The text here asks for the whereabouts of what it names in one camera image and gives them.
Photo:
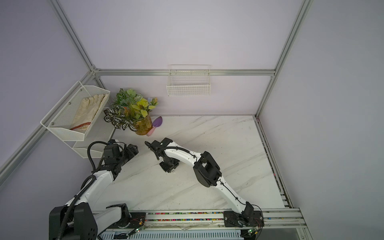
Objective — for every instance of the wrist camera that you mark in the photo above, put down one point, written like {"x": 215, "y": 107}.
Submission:
{"x": 112, "y": 151}
{"x": 156, "y": 146}

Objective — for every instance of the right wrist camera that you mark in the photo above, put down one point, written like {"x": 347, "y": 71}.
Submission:
{"x": 156, "y": 146}

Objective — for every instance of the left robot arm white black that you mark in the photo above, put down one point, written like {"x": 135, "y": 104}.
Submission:
{"x": 77, "y": 219}

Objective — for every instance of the purple pink garden trowel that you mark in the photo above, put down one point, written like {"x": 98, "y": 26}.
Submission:
{"x": 156, "y": 123}

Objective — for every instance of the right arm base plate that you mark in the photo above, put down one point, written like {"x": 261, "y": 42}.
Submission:
{"x": 254, "y": 219}

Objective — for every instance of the potted plant amber vase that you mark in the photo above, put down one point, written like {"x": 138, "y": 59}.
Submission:
{"x": 131, "y": 111}

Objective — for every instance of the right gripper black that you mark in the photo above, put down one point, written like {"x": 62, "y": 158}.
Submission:
{"x": 168, "y": 169}

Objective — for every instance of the white wire wall basket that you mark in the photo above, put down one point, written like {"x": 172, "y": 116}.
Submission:
{"x": 189, "y": 80}

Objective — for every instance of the white mesh wall shelf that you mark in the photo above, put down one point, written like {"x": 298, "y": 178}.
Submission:
{"x": 59, "y": 119}

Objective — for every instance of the beige work gloves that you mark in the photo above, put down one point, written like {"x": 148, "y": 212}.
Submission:
{"x": 86, "y": 112}

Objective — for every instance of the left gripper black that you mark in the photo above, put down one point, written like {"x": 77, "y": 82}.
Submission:
{"x": 133, "y": 151}

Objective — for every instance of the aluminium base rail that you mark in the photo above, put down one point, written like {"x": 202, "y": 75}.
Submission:
{"x": 214, "y": 219}

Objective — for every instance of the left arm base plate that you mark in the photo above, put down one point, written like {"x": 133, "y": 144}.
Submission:
{"x": 136, "y": 220}

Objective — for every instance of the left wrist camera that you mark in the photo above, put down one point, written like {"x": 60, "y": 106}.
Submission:
{"x": 112, "y": 151}

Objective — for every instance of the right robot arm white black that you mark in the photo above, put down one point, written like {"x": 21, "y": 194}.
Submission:
{"x": 207, "y": 172}

